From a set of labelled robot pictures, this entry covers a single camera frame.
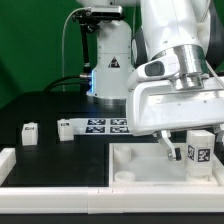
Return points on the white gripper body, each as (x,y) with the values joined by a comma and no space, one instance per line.
(154,105)

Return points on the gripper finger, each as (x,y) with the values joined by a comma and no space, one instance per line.
(219,131)
(173,153)

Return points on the white square tabletop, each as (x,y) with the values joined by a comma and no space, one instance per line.
(147,164)

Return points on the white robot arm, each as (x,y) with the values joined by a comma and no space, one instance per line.
(153,56)

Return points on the white U-shaped obstacle fence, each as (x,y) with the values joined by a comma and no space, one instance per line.
(110,199)

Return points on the white sheet with fiducial tags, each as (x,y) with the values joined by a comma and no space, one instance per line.
(100,126)

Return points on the black camera on stand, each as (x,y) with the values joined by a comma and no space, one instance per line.
(89,19)

